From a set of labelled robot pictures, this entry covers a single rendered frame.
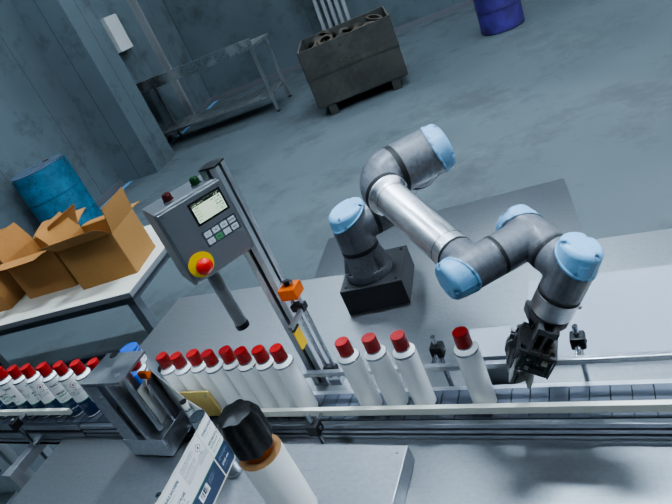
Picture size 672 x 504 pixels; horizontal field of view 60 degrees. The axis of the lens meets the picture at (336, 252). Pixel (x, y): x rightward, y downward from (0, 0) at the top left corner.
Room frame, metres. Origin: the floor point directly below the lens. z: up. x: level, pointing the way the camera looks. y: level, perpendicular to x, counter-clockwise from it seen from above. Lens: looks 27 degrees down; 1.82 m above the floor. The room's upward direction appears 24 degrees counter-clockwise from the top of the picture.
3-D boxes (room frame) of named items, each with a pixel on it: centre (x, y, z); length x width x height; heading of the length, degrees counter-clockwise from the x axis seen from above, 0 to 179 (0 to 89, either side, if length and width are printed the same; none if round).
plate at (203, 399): (1.26, 0.49, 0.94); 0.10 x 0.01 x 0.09; 59
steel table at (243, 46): (9.15, 0.72, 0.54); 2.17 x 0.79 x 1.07; 68
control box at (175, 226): (1.26, 0.26, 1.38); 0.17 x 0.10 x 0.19; 114
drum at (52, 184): (6.64, 2.59, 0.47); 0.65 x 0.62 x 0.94; 158
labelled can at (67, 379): (1.54, 0.88, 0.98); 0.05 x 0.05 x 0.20
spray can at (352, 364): (1.05, 0.07, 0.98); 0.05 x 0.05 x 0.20
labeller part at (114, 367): (1.26, 0.62, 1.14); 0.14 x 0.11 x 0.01; 59
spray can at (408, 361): (0.98, -0.04, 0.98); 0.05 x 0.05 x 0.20
